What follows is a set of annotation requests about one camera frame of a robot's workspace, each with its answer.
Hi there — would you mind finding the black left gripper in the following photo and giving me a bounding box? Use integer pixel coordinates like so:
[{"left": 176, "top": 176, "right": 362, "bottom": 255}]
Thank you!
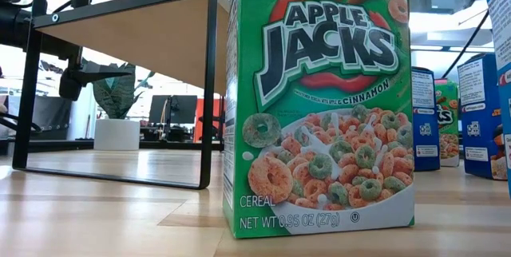
[{"left": 58, "top": 45, "right": 133, "bottom": 101}]

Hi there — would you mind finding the green Apple Jacks cereal box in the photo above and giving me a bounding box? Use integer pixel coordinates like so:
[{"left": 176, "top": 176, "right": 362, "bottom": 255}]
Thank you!
[
  {"left": 222, "top": 0, "right": 415, "bottom": 239},
  {"left": 434, "top": 78, "right": 461, "bottom": 168}
]

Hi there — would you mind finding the blue Frosted Flakes cereal box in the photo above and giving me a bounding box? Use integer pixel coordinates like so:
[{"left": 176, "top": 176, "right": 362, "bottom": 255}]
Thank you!
[
  {"left": 410, "top": 66, "right": 441, "bottom": 172},
  {"left": 457, "top": 52, "right": 509, "bottom": 181}
]

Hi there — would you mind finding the light-blue Rice Krispies cereal box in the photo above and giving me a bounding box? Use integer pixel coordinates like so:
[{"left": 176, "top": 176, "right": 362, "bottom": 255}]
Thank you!
[{"left": 485, "top": 0, "right": 511, "bottom": 200}]

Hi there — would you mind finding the black-framed wooden shelf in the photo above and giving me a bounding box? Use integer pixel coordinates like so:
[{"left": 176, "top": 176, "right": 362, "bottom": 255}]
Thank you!
[{"left": 11, "top": 0, "right": 232, "bottom": 191}]

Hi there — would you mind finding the green snake plant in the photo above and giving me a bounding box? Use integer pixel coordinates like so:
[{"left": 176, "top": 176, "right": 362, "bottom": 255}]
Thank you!
[{"left": 91, "top": 61, "right": 156, "bottom": 121}]

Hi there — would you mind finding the black draped desk panel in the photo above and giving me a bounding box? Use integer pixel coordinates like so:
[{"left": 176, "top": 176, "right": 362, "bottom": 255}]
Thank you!
[{"left": 6, "top": 95, "right": 73, "bottom": 141}]

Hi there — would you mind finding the white planter pot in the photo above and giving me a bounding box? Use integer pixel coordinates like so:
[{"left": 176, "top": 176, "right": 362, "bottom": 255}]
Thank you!
[{"left": 93, "top": 118, "right": 141, "bottom": 152}]

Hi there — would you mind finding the dark computer monitor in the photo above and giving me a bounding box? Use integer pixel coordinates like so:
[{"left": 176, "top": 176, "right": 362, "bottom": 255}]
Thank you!
[{"left": 148, "top": 94, "right": 199, "bottom": 125}]

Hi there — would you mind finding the red-orange office partition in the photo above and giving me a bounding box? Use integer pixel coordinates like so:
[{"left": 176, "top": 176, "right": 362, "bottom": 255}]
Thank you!
[{"left": 194, "top": 97, "right": 225, "bottom": 144}]

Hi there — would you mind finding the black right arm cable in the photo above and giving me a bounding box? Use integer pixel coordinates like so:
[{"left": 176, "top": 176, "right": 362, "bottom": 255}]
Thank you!
[{"left": 441, "top": 8, "right": 491, "bottom": 79}]

